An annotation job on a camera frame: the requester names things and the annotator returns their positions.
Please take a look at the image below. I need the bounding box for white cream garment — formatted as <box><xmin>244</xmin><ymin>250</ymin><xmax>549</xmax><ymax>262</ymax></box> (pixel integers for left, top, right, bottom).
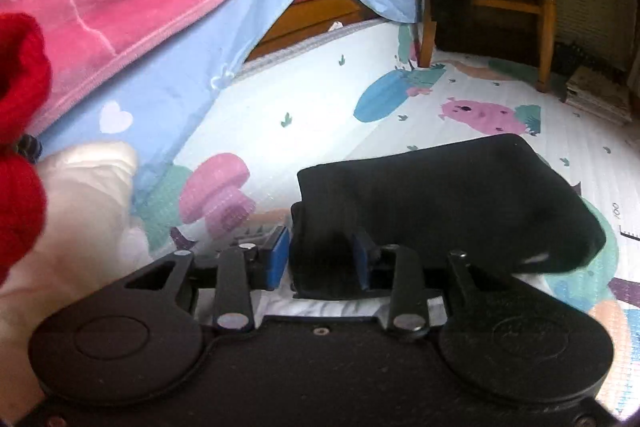
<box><xmin>1</xmin><ymin>142</ymin><xmax>151</xmax><ymax>421</ymax></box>

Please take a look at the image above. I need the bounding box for red garment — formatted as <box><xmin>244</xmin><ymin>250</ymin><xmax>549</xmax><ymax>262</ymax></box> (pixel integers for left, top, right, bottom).
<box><xmin>1</xmin><ymin>13</ymin><xmax>52</xmax><ymax>280</ymax></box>

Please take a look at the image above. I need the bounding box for black garment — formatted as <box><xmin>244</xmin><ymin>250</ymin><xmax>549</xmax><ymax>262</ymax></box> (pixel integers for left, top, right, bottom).
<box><xmin>288</xmin><ymin>134</ymin><xmax>606</xmax><ymax>300</ymax></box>

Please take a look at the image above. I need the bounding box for light blue bedsheet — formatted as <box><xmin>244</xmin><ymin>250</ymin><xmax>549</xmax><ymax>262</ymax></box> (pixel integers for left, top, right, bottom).
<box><xmin>38</xmin><ymin>0</ymin><xmax>422</xmax><ymax>206</ymax></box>

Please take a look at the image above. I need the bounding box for white patterned play mat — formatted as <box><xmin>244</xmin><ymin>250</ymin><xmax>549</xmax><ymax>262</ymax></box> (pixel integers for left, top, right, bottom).
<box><xmin>139</xmin><ymin>23</ymin><xmax>639</xmax><ymax>418</ymax></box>

